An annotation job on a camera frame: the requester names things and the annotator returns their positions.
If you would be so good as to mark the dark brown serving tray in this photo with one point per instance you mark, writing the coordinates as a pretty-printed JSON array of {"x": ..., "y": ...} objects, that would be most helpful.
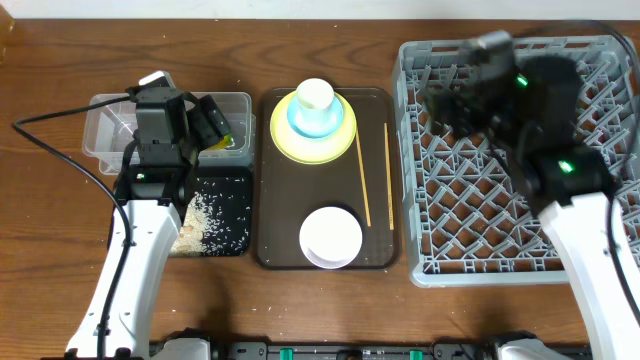
[{"x": 287, "y": 191}]

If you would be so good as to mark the cream white cup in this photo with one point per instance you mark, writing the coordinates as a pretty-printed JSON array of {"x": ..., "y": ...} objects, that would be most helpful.
[{"x": 314, "y": 98}]

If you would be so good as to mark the yellow plate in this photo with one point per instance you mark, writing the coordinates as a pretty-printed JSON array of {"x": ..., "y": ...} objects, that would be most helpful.
[{"x": 306, "y": 150}]

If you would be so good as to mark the grey plastic dishwasher rack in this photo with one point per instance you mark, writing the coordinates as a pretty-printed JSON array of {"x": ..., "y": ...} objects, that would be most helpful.
[{"x": 464, "y": 224}]

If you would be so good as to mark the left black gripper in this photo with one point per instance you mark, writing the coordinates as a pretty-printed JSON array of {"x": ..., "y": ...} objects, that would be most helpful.
[{"x": 210, "y": 134}]

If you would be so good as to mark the rice pile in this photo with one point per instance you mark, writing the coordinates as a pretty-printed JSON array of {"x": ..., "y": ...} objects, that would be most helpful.
[{"x": 218, "y": 219}]

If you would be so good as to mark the white bowl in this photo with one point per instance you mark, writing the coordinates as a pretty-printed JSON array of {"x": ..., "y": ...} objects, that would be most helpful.
[{"x": 330, "y": 237}]

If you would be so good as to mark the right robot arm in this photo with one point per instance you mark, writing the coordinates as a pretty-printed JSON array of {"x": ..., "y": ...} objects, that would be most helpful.
[{"x": 572, "y": 192}]

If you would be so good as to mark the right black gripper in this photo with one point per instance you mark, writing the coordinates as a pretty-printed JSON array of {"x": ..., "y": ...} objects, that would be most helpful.
[{"x": 459, "y": 104}]

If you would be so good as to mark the right wooden chopstick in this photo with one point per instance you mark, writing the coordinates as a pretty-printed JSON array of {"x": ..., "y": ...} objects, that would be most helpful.
[{"x": 388, "y": 177}]

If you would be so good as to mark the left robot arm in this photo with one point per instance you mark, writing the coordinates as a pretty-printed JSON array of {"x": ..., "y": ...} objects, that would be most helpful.
[{"x": 118, "y": 320}]

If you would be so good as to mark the left wooden chopstick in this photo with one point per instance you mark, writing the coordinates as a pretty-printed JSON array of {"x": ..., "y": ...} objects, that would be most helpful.
[{"x": 363, "y": 179}]

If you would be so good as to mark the black plastic tray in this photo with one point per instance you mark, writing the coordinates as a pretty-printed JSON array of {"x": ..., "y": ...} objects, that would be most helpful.
[{"x": 166, "y": 185}]

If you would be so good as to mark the light blue bowl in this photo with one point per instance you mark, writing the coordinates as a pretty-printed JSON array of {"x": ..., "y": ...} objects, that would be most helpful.
[{"x": 336, "y": 115}]

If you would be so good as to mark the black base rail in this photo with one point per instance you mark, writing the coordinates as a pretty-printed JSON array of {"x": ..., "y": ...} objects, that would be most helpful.
[{"x": 263, "y": 351}]

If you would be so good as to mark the wooden chopstick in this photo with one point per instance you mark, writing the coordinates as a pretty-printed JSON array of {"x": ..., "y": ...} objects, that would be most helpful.
[
  {"x": 388, "y": 177},
  {"x": 363, "y": 179}
]

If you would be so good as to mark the green orange snack wrapper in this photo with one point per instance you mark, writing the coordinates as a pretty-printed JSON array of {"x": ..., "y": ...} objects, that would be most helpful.
[{"x": 226, "y": 142}]

